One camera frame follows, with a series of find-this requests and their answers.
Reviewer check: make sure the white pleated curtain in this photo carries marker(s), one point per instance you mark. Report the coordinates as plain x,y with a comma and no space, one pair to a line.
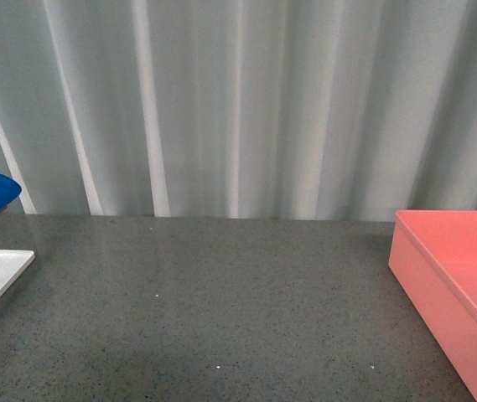
239,109

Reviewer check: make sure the pink plastic bin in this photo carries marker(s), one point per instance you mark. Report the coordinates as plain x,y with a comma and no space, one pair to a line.
434,258

